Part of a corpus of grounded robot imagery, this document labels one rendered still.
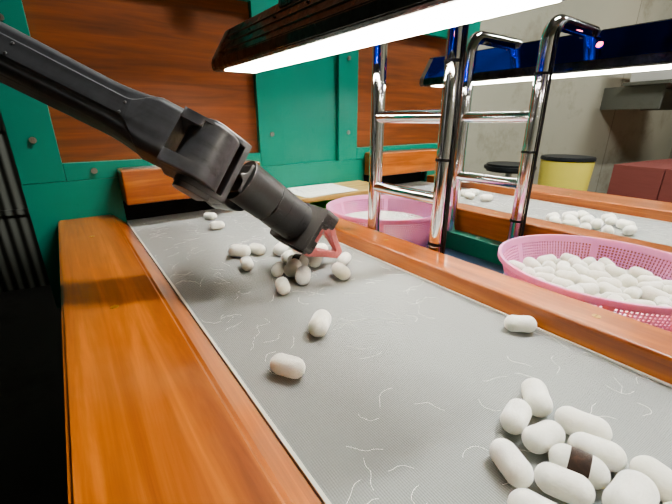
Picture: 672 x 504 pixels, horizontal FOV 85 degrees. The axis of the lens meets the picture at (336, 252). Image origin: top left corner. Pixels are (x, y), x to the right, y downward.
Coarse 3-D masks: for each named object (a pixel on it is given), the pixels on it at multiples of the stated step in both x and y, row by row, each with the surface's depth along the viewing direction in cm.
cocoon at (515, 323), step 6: (510, 318) 39; (516, 318) 39; (522, 318) 39; (528, 318) 39; (504, 324) 40; (510, 324) 39; (516, 324) 39; (522, 324) 39; (528, 324) 38; (534, 324) 38; (510, 330) 39; (516, 330) 39; (522, 330) 39; (528, 330) 39; (534, 330) 39
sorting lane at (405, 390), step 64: (192, 256) 61; (256, 256) 61; (256, 320) 42; (384, 320) 42; (448, 320) 42; (256, 384) 32; (320, 384) 32; (384, 384) 32; (448, 384) 32; (512, 384) 32; (576, 384) 32; (640, 384) 32; (320, 448) 26; (384, 448) 26; (448, 448) 26; (640, 448) 26
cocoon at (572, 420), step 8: (560, 408) 27; (568, 408) 26; (560, 416) 26; (568, 416) 26; (576, 416) 26; (584, 416) 26; (592, 416) 26; (560, 424) 26; (568, 424) 26; (576, 424) 26; (584, 424) 25; (592, 424) 25; (600, 424) 25; (608, 424) 25; (568, 432) 26; (592, 432) 25; (600, 432) 25; (608, 432) 25
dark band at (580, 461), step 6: (576, 450) 23; (582, 450) 23; (570, 456) 23; (576, 456) 23; (582, 456) 23; (588, 456) 23; (570, 462) 23; (576, 462) 23; (582, 462) 22; (588, 462) 22; (570, 468) 23; (576, 468) 22; (582, 468) 22; (588, 468) 22; (582, 474) 22; (588, 474) 22
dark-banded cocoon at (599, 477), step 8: (552, 448) 24; (560, 448) 23; (568, 448) 23; (552, 456) 24; (560, 456) 23; (568, 456) 23; (560, 464) 23; (592, 464) 22; (600, 464) 22; (592, 472) 22; (600, 472) 22; (608, 472) 22; (592, 480) 22; (600, 480) 22; (608, 480) 22; (600, 488) 22
